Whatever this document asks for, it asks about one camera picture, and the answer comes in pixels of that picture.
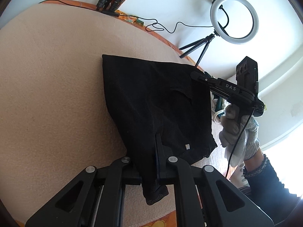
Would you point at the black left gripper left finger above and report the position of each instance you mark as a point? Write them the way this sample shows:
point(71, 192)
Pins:
point(130, 172)

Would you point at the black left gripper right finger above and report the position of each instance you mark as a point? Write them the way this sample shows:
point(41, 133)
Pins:
point(165, 173)

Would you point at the black shorts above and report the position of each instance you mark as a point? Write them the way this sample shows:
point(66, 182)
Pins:
point(150, 99)

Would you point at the right forearm in black sleeve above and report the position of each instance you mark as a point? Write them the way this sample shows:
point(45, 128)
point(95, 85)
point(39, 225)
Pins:
point(267, 191)

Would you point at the white and teal folded clothes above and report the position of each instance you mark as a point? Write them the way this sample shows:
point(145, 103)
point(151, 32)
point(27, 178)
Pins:
point(218, 105)

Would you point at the right hand in white glove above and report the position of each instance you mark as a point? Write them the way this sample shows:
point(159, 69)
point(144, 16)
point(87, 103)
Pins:
point(240, 140)

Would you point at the orange floral bed sheet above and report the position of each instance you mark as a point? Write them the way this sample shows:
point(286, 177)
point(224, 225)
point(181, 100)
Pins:
point(167, 217)

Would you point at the beige bed blanket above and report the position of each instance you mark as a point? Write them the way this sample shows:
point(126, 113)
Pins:
point(54, 120)

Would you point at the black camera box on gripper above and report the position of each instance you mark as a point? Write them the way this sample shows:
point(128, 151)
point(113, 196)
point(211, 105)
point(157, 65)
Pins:
point(247, 75)

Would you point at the white ring light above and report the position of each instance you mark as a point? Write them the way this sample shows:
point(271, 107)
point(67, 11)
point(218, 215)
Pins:
point(236, 21)

